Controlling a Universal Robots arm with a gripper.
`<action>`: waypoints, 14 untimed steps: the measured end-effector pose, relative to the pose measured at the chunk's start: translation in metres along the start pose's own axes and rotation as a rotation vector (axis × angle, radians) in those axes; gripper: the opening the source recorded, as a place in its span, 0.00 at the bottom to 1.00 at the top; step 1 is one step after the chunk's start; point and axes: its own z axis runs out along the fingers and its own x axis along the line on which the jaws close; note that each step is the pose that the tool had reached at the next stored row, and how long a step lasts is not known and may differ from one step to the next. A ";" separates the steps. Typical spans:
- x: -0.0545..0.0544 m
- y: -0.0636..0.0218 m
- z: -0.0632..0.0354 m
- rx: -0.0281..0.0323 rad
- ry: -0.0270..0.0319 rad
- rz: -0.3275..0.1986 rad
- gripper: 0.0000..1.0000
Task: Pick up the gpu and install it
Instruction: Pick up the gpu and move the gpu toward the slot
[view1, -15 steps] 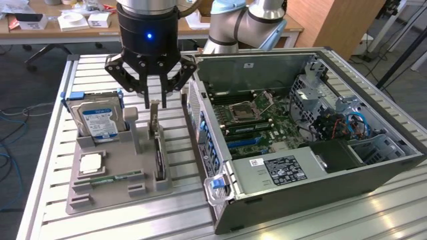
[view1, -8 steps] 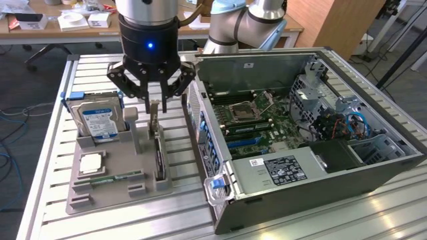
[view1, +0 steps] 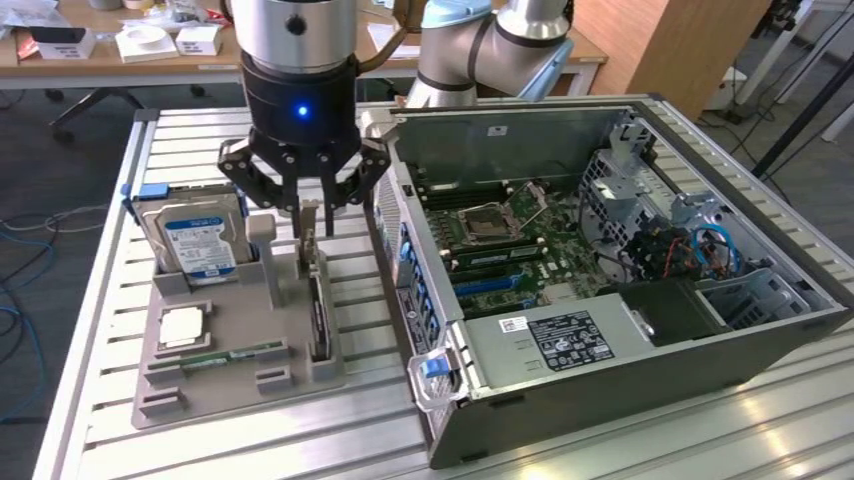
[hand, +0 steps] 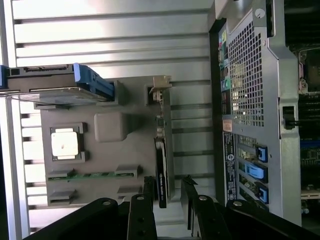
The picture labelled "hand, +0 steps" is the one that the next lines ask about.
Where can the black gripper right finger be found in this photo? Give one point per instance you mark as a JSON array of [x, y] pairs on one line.
[[207, 220]]

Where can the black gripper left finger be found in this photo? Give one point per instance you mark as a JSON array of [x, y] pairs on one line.
[[140, 217]]

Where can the green RAM stick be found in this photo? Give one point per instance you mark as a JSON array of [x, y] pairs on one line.
[[95, 175]]

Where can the grey plastic parts rack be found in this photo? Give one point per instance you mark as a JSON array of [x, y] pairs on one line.
[[140, 155]]

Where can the silver CPU chip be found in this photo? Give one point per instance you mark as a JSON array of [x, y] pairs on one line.
[[63, 142]]

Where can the green motherboard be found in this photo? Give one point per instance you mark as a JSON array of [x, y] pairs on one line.
[[310, 155]]

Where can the blue expansion slot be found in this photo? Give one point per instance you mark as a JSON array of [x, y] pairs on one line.
[[311, 144]]

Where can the open dark grey PC case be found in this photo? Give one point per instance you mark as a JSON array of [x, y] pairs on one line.
[[287, 100]]

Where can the hard disk in blue caddy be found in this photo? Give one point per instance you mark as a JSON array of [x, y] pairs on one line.
[[50, 80]]

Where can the CPU socket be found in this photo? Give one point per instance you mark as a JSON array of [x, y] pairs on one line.
[[312, 72]]

